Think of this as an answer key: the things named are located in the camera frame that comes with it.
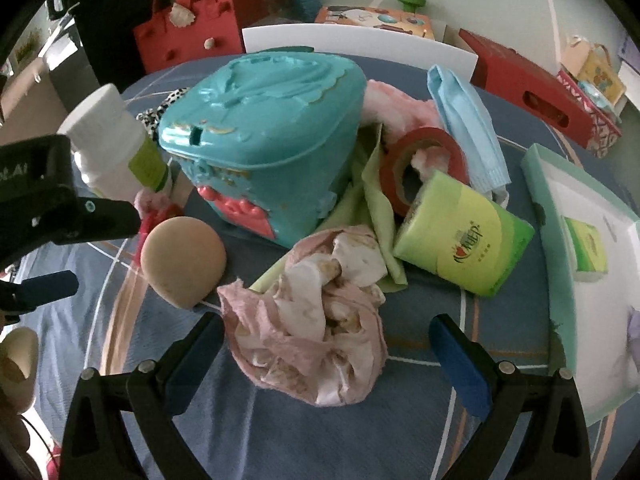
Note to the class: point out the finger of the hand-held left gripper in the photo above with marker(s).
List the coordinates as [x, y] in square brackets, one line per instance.
[107, 220]
[47, 287]

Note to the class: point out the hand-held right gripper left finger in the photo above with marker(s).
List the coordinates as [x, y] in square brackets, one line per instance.
[186, 377]

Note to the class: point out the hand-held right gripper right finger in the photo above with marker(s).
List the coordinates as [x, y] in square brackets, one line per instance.
[460, 367]

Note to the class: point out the beige round sponge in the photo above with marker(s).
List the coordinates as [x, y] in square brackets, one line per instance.
[182, 260]

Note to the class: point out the teal shallow cardboard box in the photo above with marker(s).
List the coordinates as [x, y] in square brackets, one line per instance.
[555, 270]

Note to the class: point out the light green cloth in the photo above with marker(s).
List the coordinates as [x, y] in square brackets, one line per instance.
[377, 200]

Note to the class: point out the blue face mask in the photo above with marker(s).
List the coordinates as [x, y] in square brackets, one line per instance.
[465, 120]

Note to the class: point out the tan rounded object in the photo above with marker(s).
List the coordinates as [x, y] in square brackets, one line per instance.
[17, 365]

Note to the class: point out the white bottle with green label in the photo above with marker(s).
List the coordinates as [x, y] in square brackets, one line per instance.
[107, 130]

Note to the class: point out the black white spotted cloth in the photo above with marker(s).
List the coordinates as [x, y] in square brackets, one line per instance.
[155, 110]

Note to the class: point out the green tissue roll pack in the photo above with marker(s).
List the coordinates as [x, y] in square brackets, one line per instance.
[465, 235]

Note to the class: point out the flat green tissue packet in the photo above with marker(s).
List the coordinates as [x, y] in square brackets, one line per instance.
[585, 247]

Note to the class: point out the teal plastic toy box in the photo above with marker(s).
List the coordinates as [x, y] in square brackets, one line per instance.
[260, 135]

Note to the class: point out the purple printed paper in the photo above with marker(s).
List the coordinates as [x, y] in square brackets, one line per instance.
[634, 332]

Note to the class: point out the red tape roll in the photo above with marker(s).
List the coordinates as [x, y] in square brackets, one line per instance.
[395, 175]

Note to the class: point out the red bag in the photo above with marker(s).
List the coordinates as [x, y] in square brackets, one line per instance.
[195, 35]

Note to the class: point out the black furniture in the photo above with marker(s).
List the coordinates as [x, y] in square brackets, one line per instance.
[115, 5]

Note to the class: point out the pink fluffy cloth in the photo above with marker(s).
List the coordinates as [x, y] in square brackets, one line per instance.
[395, 105]

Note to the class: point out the red white patterned box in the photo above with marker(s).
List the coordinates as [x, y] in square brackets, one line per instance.
[600, 125]

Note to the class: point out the red box with slot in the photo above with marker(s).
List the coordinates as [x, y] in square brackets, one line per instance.
[520, 85]

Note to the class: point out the white board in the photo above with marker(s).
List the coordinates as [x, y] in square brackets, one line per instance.
[350, 42]

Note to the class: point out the yellow printed box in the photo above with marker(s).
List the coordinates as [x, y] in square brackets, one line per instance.
[602, 72]

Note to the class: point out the orange colourful toy box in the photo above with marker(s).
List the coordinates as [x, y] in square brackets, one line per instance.
[370, 22]

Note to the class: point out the green plastic knob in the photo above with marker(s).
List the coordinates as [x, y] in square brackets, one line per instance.
[411, 0]

